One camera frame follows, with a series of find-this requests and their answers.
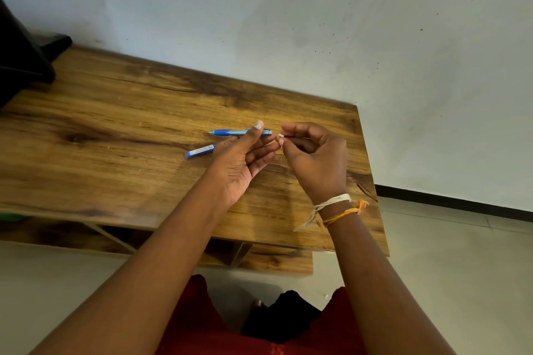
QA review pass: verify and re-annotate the black shoe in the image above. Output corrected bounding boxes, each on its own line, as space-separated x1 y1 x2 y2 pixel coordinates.
241 290 322 345

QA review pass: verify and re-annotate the black skirting board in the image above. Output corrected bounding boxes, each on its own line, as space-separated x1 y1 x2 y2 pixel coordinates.
375 184 533 223

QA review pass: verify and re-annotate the person's left forearm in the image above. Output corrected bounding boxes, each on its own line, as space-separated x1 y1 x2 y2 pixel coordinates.
28 194 236 355

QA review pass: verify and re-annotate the white thread wristband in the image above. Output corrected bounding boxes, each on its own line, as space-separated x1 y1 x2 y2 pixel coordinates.
293 193 353 233

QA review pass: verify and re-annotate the orange thread wristband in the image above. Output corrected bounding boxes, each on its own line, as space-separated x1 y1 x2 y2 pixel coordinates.
322 199 370 229

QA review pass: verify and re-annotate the blue mechanical pencil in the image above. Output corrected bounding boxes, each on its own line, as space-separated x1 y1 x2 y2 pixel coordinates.
208 128 273 137

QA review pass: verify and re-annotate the person's right forearm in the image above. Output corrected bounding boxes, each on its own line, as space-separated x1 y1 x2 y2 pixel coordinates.
314 197 459 355

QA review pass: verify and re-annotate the wooden table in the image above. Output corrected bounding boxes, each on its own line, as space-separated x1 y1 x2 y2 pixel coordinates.
0 45 390 277

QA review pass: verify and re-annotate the person's left hand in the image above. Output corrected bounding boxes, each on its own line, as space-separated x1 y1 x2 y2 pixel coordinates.
203 120 280 211

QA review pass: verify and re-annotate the person's right hand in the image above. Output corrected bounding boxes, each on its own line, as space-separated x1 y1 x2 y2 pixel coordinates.
277 122 349 206

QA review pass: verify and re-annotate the black plastic object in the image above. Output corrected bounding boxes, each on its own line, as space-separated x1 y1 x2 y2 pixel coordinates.
0 0 73 109

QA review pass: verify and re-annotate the red garment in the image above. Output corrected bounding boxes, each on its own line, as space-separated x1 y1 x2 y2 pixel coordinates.
156 274 368 355

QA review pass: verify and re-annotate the blue pencil lead case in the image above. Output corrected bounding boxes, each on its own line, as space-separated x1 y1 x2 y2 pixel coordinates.
184 144 215 160

